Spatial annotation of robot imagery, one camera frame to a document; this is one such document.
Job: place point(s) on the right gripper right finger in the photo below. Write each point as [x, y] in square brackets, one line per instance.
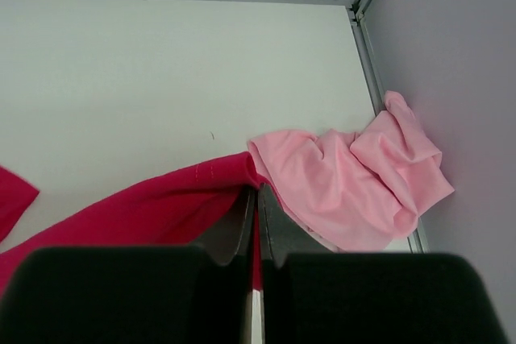
[313, 295]

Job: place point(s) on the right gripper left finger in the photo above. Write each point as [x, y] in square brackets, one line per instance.
[196, 293]

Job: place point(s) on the red t shirt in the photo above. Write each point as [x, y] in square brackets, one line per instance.
[171, 209]

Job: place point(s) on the pink t shirt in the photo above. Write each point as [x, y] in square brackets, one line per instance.
[355, 191]

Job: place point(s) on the right aluminium frame post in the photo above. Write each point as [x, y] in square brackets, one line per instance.
[399, 42]

